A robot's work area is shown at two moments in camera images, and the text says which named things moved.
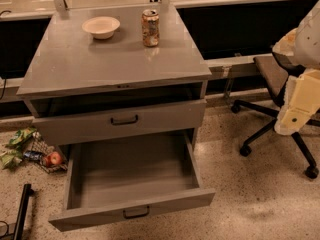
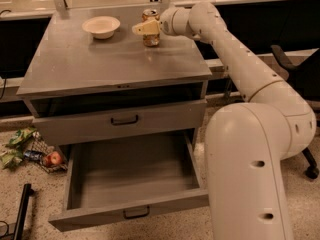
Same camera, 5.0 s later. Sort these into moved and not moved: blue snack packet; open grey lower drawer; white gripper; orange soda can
Moved: white gripper
Not moved: blue snack packet; orange soda can; open grey lower drawer
